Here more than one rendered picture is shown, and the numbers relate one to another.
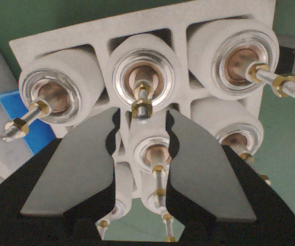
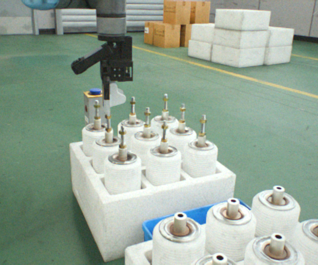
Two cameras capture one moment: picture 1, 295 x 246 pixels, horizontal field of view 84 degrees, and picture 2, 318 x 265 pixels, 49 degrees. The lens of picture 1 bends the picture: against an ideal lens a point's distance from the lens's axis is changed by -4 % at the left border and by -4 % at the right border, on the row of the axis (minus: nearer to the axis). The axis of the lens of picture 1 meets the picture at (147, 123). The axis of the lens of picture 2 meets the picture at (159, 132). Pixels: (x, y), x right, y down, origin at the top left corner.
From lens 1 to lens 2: 0.94 m
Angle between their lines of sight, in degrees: 63
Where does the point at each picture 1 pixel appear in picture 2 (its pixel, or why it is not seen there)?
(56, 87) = (116, 157)
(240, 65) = (97, 124)
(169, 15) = (83, 160)
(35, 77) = (112, 160)
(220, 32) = (87, 133)
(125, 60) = (100, 143)
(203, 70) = (101, 134)
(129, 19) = (86, 169)
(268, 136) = not seen: hidden behind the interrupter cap
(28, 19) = not seen: outside the picture
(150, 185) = (172, 138)
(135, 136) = (138, 143)
